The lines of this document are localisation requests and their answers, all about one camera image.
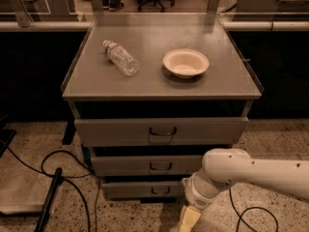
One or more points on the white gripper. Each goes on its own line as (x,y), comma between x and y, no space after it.
(195,194)

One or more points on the grey bottom drawer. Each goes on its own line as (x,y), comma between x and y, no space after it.
(139,190)

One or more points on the grey drawer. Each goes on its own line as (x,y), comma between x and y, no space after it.
(139,190)
(145,166)
(160,131)

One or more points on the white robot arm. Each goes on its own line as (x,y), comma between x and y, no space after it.
(223,168)

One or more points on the grey top drawer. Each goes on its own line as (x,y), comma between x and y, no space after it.
(160,131)

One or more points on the grey middle drawer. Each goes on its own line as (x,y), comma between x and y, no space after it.
(145,166)

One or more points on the grey drawer cabinet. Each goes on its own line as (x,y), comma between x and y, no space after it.
(96,90)

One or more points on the black metal floor bar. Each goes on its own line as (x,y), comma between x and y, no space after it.
(44,215)

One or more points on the white paper bowl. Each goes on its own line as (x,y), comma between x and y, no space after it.
(186,63)

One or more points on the clear plastic water bottle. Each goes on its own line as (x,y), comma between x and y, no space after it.
(124,62)

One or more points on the white horizontal rail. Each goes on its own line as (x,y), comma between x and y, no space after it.
(57,26)

